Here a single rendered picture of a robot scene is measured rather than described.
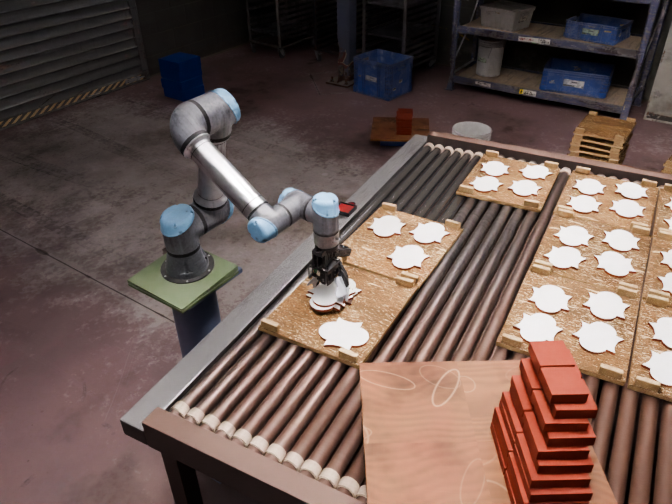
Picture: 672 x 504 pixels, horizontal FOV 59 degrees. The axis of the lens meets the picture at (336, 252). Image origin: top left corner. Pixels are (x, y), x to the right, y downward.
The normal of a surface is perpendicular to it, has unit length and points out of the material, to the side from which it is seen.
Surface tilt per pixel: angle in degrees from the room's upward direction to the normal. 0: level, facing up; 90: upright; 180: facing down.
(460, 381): 0
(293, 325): 0
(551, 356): 0
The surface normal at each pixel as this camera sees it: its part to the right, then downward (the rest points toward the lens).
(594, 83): -0.46, 0.50
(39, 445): -0.01, -0.83
